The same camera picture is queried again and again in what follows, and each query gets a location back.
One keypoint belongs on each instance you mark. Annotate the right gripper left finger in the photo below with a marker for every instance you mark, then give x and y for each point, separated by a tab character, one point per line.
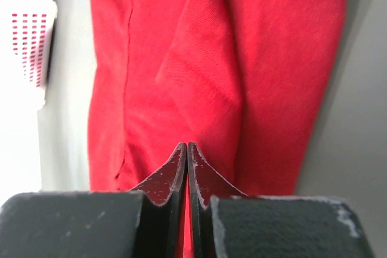
147	221

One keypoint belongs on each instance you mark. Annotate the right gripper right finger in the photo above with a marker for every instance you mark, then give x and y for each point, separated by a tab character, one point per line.
225	222

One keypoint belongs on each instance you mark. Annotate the dark red t shirt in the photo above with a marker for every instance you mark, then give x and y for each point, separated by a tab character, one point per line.
244	79

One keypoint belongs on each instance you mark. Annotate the white plastic basket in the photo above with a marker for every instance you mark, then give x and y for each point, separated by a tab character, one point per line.
28	26

